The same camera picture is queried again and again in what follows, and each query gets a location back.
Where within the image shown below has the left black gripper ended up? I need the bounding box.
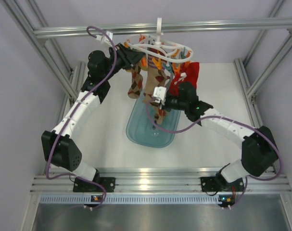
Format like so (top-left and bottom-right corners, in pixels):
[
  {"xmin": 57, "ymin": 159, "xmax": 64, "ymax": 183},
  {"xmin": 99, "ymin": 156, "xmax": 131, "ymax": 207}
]
[{"xmin": 102, "ymin": 42, "xmax": 144, "ymax": 80}]

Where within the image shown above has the beige argyle sock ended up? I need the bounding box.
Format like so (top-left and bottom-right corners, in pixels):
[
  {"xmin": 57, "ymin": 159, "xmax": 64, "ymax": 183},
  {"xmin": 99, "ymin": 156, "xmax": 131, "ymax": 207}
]
[
  {"xmin": 127, "ymin": 64, "xmax": 144, "ymax": 99},
  {"xmin": 154, "ymin": 70, "xmax": 170, "ymax": 125}
]

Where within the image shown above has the white round clip hanger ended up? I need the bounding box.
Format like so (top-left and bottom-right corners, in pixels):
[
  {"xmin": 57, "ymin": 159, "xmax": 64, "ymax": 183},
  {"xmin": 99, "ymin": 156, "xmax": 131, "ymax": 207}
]
[{"xmin": 125, "ymin": 18, "xmax": 194, "ymax": 64}]

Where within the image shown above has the beige purple striped sock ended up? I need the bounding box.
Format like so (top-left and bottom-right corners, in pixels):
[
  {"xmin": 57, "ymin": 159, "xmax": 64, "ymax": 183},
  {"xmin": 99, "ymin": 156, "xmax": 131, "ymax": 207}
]
[{"xmin": 143, "ymin": 55, "xmax": 162, "ymax": 103}]

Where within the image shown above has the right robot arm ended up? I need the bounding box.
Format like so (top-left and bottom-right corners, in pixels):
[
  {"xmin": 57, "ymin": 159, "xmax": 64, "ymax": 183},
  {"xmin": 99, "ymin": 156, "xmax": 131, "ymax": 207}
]
[{"xmin": 152, "ymin": 82, "xmax": 279, "ymax": 191}]

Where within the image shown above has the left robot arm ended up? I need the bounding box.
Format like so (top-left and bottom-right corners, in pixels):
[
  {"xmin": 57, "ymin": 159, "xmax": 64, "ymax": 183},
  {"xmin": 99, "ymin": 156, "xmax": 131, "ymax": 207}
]
[{"xmin": 41, "ymin": 44, "xmax": 146, "ymax": 192}]

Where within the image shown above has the red sock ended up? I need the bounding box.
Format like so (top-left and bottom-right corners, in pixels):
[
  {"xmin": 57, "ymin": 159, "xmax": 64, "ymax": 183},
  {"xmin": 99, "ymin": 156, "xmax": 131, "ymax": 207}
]
[{"xmin": 168, "ymin": 62, "xmax": 200, "ymax": 96}]

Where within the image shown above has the blue transparent tray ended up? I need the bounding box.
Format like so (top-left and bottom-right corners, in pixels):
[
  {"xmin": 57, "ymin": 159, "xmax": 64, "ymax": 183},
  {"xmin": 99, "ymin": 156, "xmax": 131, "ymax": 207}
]
[{"xmin": 126, "ymin": 91, "xmax": 180, "ymax": 148}]

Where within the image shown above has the aluminium top crossbar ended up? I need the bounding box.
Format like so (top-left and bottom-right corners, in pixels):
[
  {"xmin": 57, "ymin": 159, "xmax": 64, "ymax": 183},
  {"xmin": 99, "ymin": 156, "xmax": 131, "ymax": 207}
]
[{"xmin": 34, "ymin": 17, "xmax": 292, "ymax": 39}]

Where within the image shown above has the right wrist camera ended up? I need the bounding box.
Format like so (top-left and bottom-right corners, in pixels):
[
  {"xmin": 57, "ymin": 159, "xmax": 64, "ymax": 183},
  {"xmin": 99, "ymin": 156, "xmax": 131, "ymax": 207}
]
[{"xmin": 152, "ymin": 87, "xmax": 167, "ymax": 104}]

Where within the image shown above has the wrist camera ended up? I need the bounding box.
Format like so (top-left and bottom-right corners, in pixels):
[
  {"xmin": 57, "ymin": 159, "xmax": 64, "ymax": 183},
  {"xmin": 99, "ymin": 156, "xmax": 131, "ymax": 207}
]
[
  {"xmin": 96, "ymin": 31, "xmax": 113, "ymax": 48},
  {"xmin": 152, "ymin": 87, "xmax": 167, "ymax": 104}
]

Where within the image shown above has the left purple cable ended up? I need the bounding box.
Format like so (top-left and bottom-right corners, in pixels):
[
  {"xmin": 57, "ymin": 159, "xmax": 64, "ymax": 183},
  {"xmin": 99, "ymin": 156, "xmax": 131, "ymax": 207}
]
[{"xmin": 46, "ymin": 26, "xmax": 117, "ymax": 210}]

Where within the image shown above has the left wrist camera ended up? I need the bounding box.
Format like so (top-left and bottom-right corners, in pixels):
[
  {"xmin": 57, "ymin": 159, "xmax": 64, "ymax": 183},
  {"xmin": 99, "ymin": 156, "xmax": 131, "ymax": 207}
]
[{"xmin": 96, "ymin": 31, "xmax": 113, "ymax": 48}]

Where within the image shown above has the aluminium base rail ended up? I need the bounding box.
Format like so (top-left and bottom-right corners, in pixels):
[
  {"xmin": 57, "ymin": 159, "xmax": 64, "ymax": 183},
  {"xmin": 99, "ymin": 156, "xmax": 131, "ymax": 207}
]
[{"xmin": 30, "ymin": 167, "xmax": 292, "ymax": 194}]

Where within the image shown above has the perforated cable duct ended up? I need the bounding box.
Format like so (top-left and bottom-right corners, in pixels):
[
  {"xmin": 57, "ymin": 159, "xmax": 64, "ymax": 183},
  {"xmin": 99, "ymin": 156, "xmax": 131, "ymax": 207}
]
[{"xmin": 39, "ymin": 195, "xmax": 235, "ymax": 205}]

